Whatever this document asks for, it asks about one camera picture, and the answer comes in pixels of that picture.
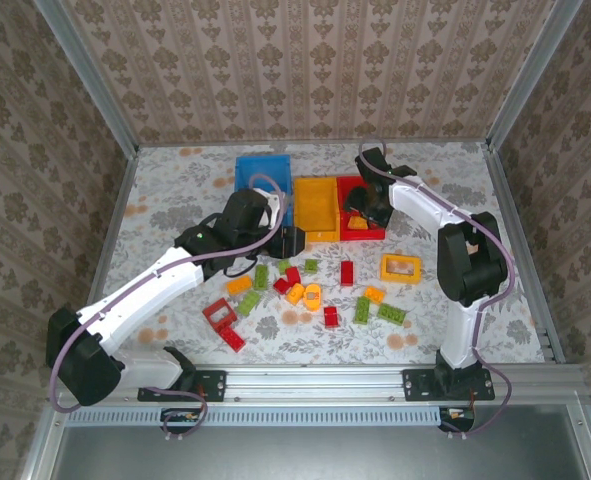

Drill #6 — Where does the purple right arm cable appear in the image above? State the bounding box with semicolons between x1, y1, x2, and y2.
358;138;516;441

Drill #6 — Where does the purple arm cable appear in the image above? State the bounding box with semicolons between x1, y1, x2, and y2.
358;138;516;441
47;173;290;442

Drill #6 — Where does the red lego window frame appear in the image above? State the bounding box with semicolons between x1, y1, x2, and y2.
202;297;240;331

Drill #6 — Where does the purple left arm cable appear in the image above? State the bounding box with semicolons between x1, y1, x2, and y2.
47;173;290;442

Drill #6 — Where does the aluminium side rail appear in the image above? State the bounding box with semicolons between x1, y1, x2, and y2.
69;147;140;369
480;142;567;365

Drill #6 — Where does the grey metal panel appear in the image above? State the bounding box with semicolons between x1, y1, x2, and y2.
49;403;591;480

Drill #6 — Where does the yellow plastic bin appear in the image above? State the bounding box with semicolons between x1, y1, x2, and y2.
293;175;340;244

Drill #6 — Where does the grey slotted cable duct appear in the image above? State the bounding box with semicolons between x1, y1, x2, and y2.
66;405;442;427

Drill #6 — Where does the red lego plate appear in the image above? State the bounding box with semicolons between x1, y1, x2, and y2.
218;325;247;354

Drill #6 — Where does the orange rounded lego piece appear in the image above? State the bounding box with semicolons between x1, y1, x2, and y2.
302;283;323;312

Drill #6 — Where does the wide aluminium base rail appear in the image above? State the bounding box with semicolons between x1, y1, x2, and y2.
49;363;585;404

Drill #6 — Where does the thin black camera cable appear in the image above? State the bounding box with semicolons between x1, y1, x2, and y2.
222;252;259;279

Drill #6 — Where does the floral patterned table cover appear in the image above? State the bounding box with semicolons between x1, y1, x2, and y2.
77;142;546;366

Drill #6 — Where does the red plastic bin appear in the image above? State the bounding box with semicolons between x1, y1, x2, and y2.
335;174;389;242

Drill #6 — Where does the thin aluminium rail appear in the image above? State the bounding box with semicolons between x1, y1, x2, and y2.
137;141;486;148

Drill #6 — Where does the small coloured wire bundle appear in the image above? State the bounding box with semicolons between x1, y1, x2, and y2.
163;408;201;432
438;407;476;432

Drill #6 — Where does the blue plastic bin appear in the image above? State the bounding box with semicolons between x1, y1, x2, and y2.
233;153;294;229

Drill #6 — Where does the aluminium frame post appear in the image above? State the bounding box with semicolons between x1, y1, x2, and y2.
33;0;141;156
484;0;585;151

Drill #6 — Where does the yellow lego window frame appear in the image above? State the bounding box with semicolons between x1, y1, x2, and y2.
380;253;422;285

